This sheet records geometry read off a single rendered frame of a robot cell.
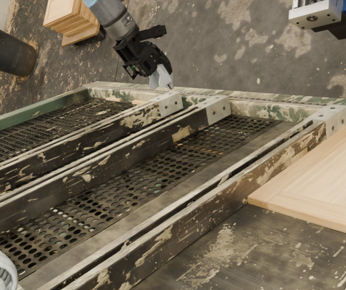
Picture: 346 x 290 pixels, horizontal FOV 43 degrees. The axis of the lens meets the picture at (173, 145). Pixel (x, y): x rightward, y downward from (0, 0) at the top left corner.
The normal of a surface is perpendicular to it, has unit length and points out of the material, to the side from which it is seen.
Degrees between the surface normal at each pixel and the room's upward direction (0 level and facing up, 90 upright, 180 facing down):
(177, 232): 90
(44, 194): 90
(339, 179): 54
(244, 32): 0
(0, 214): 90
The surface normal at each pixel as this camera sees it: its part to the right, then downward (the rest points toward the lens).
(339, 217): -0.19, -0.91
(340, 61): -0.69, -0.23
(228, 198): 0.67, 0.15
